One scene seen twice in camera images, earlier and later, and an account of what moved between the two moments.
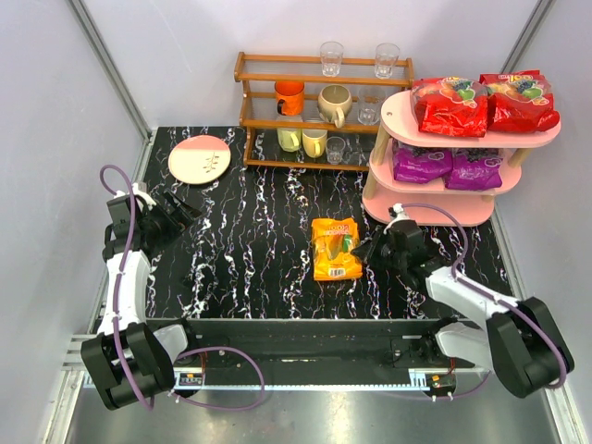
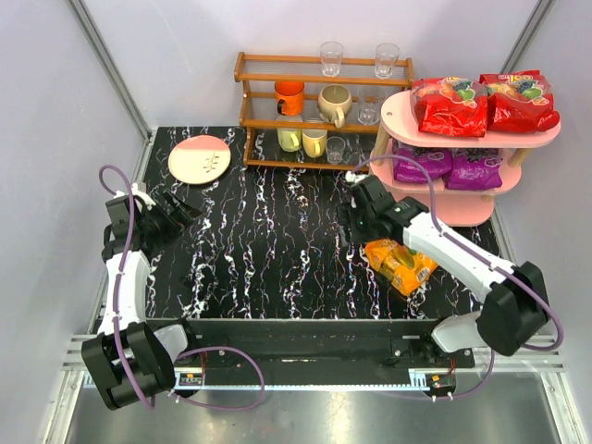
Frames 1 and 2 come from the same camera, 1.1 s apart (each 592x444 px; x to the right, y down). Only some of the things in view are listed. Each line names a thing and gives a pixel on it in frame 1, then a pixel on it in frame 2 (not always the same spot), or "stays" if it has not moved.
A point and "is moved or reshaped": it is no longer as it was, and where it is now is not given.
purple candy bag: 474,169 stays
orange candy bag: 334,240 is moved or reshaped
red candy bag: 520,102 stays
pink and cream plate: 199,159 stays
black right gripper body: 376,248 → 351,221
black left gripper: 171,215 stays
